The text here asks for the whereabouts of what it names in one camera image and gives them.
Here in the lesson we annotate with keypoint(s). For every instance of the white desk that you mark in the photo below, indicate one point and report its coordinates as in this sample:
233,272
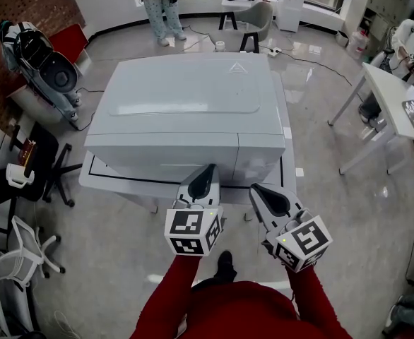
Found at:
387,97

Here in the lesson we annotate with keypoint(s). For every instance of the person's red torso clothing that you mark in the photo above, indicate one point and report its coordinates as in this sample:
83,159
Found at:
242,313

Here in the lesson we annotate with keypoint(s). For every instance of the white mesh office chair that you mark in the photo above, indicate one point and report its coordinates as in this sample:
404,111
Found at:
19,256

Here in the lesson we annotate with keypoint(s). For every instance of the white power strip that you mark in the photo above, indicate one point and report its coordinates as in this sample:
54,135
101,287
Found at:
275,51

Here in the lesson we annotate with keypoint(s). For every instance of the person's black shoe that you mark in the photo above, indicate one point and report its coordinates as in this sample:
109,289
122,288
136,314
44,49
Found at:
225,265

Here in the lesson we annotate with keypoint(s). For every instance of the black office chair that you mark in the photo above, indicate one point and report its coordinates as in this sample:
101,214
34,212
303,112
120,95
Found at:
48,154

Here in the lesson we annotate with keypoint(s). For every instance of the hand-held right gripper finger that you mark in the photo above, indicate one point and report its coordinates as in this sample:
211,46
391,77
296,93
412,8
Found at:
276,203
258,210

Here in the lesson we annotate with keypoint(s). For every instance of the red box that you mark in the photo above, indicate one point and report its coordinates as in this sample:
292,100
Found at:
27,152

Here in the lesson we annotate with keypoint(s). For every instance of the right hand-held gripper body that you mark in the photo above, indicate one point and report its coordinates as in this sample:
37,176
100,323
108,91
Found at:
300,242

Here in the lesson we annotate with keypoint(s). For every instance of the grey shell chair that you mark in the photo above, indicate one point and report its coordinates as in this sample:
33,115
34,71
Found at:
253,23

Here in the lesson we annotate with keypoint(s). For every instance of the red board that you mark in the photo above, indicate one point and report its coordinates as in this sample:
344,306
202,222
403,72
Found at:
67,44

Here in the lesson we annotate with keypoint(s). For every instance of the person's right forearm red sleeve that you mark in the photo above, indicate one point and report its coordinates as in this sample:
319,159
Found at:
316,302

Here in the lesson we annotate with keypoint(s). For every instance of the white jug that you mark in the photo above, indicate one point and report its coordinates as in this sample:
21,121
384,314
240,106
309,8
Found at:
16,175

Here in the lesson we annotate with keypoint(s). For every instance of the white black open appliance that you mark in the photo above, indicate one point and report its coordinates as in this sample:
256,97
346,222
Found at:
57,72

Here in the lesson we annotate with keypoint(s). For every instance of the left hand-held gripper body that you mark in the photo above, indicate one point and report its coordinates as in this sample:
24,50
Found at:
193,228

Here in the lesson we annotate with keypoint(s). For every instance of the person's left forearm red sleeve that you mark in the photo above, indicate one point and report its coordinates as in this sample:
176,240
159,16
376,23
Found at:
164,295

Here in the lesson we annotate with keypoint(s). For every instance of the small white roll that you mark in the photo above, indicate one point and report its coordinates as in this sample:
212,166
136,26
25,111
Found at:
220,46

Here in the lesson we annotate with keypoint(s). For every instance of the white table with black line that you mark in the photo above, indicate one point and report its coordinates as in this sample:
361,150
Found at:
289,161

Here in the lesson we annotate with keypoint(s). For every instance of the grey locker cabinet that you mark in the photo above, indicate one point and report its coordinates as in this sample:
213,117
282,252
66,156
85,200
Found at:
383,5

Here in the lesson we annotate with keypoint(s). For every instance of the white microwave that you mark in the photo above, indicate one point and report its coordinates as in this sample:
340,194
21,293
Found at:
178,97

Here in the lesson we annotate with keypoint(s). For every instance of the white water dispenser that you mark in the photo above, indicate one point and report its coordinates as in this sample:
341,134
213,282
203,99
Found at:
291,5

